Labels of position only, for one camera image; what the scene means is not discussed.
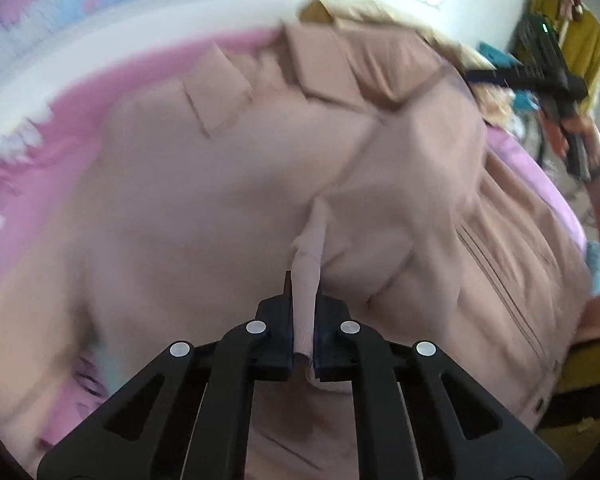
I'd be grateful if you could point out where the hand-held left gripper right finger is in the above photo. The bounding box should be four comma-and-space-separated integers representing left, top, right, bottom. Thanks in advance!
313, 290, 566, 480

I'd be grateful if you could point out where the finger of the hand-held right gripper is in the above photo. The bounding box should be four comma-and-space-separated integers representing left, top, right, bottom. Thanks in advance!
465, 65, 556, 86

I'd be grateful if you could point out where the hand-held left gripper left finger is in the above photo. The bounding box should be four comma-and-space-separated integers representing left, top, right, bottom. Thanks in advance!
37, 271, 296, 480

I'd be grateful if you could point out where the dusty pink jacket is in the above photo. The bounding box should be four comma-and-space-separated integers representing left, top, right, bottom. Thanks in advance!
0, 22, 593, 480

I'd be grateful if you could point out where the person's right hand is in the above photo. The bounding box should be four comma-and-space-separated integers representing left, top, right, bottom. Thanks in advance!
544, 110, 600, 168

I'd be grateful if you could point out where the blue perforated plastic basket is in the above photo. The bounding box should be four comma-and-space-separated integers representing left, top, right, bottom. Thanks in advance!
512, 89, 542, 112
479, 41, 523, 70

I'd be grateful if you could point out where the hanging yellow garment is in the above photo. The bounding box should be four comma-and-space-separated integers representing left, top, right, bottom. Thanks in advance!
530, 0, 600, 116

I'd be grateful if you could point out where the pink plush toy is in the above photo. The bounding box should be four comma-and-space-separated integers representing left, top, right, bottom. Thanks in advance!
560, 0, 589, 22

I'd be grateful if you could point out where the beige garment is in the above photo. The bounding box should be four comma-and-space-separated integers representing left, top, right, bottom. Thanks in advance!
325, 0, 511, 121

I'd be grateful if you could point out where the olive brown garment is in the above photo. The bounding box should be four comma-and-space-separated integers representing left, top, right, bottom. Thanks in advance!
299, 0, 343, 25

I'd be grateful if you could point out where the pink floral bedsheet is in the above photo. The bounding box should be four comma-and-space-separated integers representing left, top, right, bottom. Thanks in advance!
0, 27, 588, 411

